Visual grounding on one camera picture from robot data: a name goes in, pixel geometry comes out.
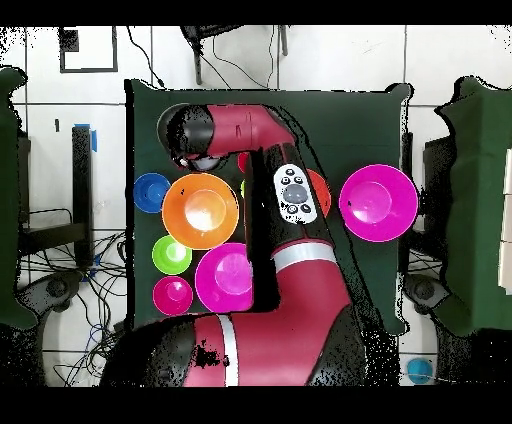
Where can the orange-red bowl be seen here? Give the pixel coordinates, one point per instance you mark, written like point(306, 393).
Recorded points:
point(322, 196)

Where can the green cup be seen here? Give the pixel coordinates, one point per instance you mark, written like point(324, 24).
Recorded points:
point(242, 188)

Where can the small dark blue bowl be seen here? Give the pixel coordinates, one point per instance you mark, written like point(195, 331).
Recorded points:
point(148, 192)

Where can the small crimson bowl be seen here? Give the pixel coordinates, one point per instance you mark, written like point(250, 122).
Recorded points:
point(172, 296)

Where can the blue tape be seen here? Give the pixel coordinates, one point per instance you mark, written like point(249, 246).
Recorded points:
point(94, 142)

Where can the green-covered side table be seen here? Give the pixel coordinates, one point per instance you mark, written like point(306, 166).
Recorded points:
point(480, 200)
point(8, 200)

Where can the red cup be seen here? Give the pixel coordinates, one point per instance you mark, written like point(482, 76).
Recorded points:
point(242, 162)

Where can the small black marker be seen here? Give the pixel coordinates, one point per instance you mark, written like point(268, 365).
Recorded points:
point(57, 125)

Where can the small green bowl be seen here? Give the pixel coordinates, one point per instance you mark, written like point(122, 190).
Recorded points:
point(172, 254)

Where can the large pink bowl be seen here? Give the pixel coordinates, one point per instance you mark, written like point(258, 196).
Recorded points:
point(224, 280)
point(378, 204)

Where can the large orange bowl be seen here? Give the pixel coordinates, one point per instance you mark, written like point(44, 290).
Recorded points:
point(200, 224)

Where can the white boxes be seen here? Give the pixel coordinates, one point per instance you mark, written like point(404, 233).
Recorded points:
point(507, 220)

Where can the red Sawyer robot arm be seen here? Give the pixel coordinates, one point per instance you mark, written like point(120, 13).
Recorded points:
point(300, 320)

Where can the black square frame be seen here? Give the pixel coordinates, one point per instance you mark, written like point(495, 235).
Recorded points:
point(68, 40)

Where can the grey office chair base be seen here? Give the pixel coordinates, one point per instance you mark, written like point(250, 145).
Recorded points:
point(426, 292)
point(56, 288)

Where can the dark green tablecloth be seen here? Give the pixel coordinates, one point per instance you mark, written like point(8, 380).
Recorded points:
point(360, 120)

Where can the blue disc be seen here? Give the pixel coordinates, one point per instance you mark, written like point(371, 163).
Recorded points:
point(419, 370)

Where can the black bench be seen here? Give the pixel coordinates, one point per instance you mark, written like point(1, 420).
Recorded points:
point(82, 180)

